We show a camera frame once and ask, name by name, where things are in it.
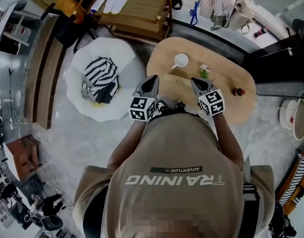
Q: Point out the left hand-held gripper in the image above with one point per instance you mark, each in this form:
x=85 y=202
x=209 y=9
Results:
x=141 y=106

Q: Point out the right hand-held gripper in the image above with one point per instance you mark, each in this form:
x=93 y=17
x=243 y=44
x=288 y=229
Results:
x=213 y=101

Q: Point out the white flower-shaped sofa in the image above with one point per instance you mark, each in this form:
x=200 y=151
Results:
x=104 y=48

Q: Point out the person's right forearm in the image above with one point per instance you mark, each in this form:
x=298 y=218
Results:
x=227 y=137

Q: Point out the person's left forearm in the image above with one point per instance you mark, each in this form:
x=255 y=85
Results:
x=128 y=142

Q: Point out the person's left shoe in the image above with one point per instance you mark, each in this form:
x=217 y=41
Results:
x=162 y=106

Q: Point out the person's shoe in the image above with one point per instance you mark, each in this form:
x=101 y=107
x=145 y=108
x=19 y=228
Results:
x=162 y=106
x=181 y=106

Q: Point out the small brown bottle red cap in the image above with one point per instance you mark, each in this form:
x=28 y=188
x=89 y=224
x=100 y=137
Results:
x=238 y=91

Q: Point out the person's right shoe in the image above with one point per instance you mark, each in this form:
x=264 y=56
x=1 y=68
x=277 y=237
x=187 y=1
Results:
x=181 y=106

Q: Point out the small white flower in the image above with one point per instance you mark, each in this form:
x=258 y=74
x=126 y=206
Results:
x=203 y=69

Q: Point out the oval wooden table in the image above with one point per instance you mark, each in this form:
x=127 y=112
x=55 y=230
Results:
x=223 y=58

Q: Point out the black white striped cushion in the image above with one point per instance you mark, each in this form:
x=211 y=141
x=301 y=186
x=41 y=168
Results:
x=99 y=76

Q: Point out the white cup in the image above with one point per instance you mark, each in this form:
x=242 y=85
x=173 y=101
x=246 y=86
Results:
x=181 y=59

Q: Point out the person's beige printed shirt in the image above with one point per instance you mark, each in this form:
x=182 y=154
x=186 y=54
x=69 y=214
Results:
x=171 y=152

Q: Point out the dark cabinet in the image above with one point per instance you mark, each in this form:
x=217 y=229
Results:
x=278 y=66

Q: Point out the red drink bottle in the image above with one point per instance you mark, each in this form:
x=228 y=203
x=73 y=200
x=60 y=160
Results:
x=261 y=32

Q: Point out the beige tote bag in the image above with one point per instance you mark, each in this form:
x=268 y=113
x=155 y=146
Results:
x=238 y=17

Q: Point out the white round basket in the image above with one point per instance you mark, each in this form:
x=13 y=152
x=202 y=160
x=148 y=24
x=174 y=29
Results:
x=301 y=115

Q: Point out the wooden shelf rack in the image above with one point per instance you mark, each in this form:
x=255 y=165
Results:
x=141 y=4

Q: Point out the long wooden bench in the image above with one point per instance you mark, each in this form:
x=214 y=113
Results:
x=42 y=78

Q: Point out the white insole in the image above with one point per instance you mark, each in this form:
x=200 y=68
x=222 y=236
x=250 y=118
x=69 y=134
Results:
x=112 y=0
x=121 y=0

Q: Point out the black chair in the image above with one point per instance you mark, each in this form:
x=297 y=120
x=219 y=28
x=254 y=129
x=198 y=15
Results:
x=65 y=28

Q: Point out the white tube bottle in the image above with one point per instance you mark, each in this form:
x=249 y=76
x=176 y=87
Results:
x=97 y=6

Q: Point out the navy white striped cushion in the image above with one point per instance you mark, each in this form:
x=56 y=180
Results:
x=296 y=180

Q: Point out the yellow cushion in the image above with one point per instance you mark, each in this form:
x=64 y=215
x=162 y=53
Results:
x=65 y=2

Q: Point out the small brown wooden stool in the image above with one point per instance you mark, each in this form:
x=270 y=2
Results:
x=21 y=155

